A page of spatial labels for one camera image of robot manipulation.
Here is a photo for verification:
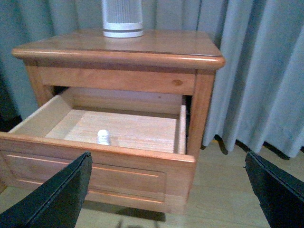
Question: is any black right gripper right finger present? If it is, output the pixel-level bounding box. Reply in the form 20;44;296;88
245;152;304;228

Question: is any wooden nightstand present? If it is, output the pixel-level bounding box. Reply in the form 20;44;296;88
11;28;226;162

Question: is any white medicine bottle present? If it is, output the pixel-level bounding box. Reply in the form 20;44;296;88
97;129;111;145

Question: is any white cylindrical air purifier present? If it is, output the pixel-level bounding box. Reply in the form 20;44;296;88
101;0;143;38

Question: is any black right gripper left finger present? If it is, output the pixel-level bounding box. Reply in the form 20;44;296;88
0;152;92;228

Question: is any grey curtain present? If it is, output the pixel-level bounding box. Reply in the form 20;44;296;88
0;0;304;158

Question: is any wooden drawer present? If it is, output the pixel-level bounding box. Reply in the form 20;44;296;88
0;87;196;213

